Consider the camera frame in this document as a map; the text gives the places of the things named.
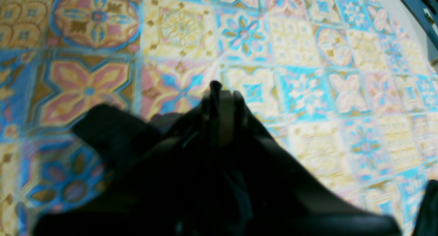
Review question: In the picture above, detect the black t-shirt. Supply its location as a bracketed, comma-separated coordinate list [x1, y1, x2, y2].
[72, 80, 254, 236]

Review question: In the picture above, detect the patterned tablecloth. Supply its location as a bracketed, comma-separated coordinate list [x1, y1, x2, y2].
[0, 0, 437, 236]

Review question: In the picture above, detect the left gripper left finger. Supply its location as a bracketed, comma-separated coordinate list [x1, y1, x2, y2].
[33, 92, 219, 236]

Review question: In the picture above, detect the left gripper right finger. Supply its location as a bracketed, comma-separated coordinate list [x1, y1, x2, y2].
[219, 90, 401, 236]

